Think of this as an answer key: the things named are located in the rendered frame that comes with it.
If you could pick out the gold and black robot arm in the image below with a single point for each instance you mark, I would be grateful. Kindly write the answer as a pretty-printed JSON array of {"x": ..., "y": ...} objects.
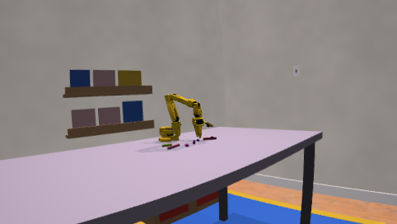
[{"x": 175, "y": 129}]

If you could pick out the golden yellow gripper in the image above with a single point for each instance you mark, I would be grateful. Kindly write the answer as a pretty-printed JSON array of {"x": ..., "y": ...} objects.
[{"x": 198, "y": 123}]

